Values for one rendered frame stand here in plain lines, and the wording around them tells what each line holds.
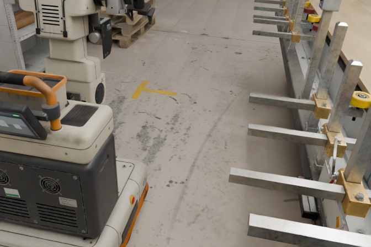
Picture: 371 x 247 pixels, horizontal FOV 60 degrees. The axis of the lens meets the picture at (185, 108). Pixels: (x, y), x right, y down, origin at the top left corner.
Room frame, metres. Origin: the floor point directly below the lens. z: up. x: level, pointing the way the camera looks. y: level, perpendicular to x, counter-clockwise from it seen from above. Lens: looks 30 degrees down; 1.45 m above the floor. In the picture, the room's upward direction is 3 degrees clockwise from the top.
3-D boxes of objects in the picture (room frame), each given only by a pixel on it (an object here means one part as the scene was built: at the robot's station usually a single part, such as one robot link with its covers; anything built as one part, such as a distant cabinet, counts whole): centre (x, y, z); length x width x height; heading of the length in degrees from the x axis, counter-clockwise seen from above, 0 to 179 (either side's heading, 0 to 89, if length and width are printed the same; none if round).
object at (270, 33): (2.12, -0.64, 0.82); 0.43 x 0.03 x 0.04; 81
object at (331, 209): (0.71, -0.44, 0.75); 0.26 x 0.01 x 0.10; 171
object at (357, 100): (1.10, -0.67, 0.85); 0.08 x 0.08 x 0.11
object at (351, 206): (0.65, -0.46, 0.85); 0.14 x 0.06 x 0.05; 171
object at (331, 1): (1.42, -0.58, 1.18); 0.07 x 0.07 x 0.08; 81
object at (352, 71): (0.92, -0.50, 0.87); 0.04 x 0.04 x 0.48; 81
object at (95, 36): (1.43, 0.50, 0.99); 0.28 x 0.16 x 0.22; 81
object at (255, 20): (2.37, -0.68, 0.83); 0.43 x 0.03 x 0.04; 81
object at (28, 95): (1.03, 0.56, 0.87); 0.23 x 0.15 x 0.11; 81
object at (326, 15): (1.42, -0.58, 0.93); 0.05 x 0.05 x 0.45; 81
